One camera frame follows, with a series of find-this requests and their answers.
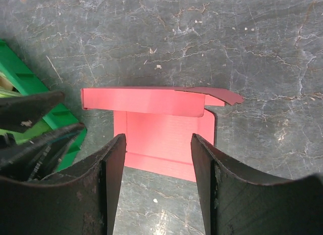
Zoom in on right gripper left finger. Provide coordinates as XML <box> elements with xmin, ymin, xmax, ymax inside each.
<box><xmin>1</xmin><ymin>134</ymin><xmax>126</xmax><ymax>234</ymax></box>

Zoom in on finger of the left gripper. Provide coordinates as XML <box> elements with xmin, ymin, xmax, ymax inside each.
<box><xmin>1</xmin><ymin>91</ymin><xmax>65</xmax><ymax>133</ymax></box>
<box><xmin>1</xmin><ymin>123</ymin><xmax>85</xmax><ymax>181</ymax></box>

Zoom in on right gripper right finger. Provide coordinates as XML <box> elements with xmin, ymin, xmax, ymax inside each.
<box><xmin>191</xmin><ymin>134</ymin><xmax>322</xmax><ymax>234</ymax></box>

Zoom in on green plastic basket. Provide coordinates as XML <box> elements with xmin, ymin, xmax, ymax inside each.
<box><xmin>1</xmin><ymin>40</ymin><xmax>86</xmax><ymax>171</ymax></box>

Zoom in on pink paper box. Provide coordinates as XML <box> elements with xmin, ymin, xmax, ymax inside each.
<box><xmin>80</xmin><ymin>86</ymin><xmax>244</xmax><ymax>181</ymax></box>

